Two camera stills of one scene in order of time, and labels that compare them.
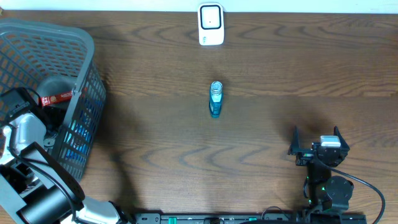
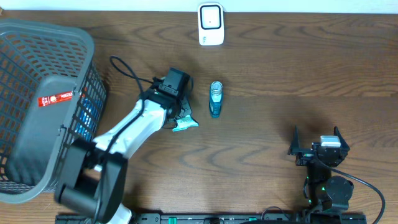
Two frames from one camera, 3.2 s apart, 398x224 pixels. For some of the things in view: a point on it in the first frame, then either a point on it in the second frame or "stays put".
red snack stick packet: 50,99 stays put
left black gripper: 55,114 -> 186,107
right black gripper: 305,155 stays put
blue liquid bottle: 215,99 stays put
